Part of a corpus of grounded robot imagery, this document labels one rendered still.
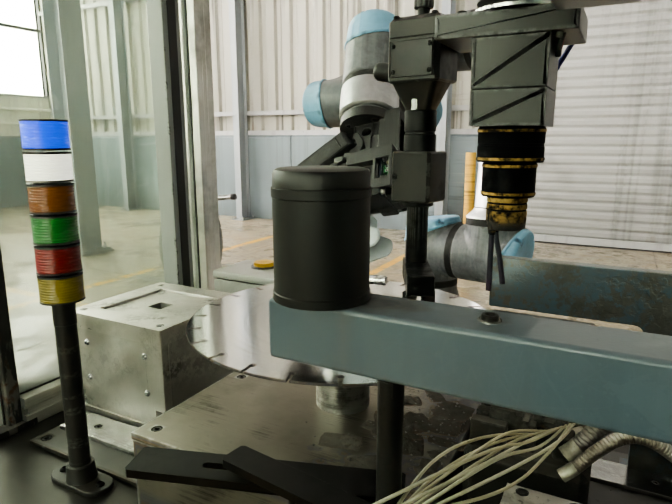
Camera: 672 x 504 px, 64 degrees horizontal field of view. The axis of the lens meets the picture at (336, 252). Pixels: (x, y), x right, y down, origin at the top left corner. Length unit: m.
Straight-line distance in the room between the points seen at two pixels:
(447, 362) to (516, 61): 0.27
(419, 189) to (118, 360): 0.48
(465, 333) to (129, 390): 0.60
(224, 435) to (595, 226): 6.03
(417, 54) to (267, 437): 0.40
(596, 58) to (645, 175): 1.30
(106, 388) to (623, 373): 0.70
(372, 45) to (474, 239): 0.50
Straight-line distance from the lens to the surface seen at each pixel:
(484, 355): 0.29
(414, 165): 0.54
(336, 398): 0.60
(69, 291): 0.64
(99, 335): 0.82
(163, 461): 0.42
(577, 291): 0.69
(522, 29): 0.48
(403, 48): 0.55
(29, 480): 0.78
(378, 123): 0.67
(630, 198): 6.41
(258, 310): 0.62
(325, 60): 7.53
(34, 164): 0.62
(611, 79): 6.42
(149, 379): 0.78
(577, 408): 0.29
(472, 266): 1.10
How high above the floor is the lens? 1.14
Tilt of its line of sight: 12 degrees down
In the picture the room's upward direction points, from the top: straight up
